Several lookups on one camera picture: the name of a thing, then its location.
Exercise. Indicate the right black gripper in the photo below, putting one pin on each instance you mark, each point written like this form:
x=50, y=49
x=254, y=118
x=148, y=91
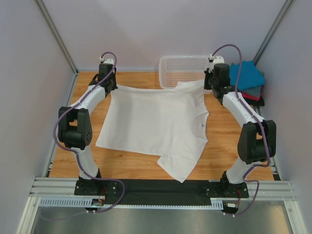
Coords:
x=207, y=73

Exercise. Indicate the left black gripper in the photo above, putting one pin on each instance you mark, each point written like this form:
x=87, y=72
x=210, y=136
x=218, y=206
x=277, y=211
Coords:
x=114, y=86

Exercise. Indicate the white t shirt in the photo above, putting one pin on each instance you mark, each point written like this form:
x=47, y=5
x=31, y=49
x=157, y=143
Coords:
x=168, y=123

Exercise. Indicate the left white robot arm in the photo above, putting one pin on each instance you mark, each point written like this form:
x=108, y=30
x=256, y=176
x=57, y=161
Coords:
x=73, y=129

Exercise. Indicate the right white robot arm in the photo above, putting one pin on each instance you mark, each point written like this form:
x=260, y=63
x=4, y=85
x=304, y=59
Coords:
x=257, y=141

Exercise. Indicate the red folded t shirt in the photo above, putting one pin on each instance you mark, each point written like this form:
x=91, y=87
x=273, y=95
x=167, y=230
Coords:
x=251, y=97

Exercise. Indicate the blue folded t shirt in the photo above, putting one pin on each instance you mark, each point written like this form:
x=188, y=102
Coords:
x=249, y=77

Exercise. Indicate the grey folded t shirt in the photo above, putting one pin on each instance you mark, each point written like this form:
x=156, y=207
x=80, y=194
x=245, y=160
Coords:
x=254, y=92

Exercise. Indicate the black folded t shirt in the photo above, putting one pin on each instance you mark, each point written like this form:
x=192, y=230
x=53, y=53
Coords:
x=259, y=102

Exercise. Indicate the white plastic perforated basket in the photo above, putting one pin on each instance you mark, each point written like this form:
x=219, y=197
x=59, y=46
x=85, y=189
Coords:
x=173, y=69

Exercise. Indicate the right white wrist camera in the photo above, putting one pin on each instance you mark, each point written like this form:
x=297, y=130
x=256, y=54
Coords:
x=215, y=59

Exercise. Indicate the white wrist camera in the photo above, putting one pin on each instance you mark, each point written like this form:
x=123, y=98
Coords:
x=215, y=59
x=107, y=61

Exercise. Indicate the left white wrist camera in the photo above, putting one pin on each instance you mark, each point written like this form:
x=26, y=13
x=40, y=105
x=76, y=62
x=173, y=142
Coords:
x=107, y=61

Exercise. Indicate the right aluminium frame post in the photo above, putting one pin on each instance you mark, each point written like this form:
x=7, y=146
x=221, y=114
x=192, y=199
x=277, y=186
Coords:
x=273, y=29

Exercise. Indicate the aluminium frame post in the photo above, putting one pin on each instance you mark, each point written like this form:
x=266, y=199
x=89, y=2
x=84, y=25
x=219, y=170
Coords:
x=273, y=29
x=49, y=21

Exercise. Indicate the left aluminium frame post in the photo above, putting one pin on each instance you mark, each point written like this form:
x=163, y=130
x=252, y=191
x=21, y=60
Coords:
x=49, y=21

